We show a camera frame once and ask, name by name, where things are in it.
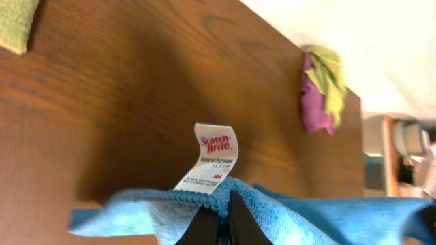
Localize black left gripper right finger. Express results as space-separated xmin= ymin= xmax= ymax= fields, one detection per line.
xmin=228 ymin=191 xmax=273 ymax=245

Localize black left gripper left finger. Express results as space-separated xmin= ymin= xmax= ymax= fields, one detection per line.
xmin=176 ymin=207 xmax=219 ymax=245

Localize blue microfiber cloth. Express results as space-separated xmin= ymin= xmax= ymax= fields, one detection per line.
xmin=67 ymin=122 xmax=436 ymax=245

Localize purple crumpled cloth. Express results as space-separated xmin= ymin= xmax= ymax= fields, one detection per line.
xmin=300 ymin=53 xmax=335 ymax=135

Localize olive green crumpled cloth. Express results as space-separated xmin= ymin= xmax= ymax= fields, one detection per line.
xmin=302 ymin=45 xmax=347 ymax=128

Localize folded green cloth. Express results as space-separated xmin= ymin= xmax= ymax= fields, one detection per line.
xmin=0 ymin=0 xmax=39 ymax=55

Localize background shelf clutter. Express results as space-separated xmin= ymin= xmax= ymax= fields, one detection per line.
xmin=363 ymin=115 xmax=435 ymax=199

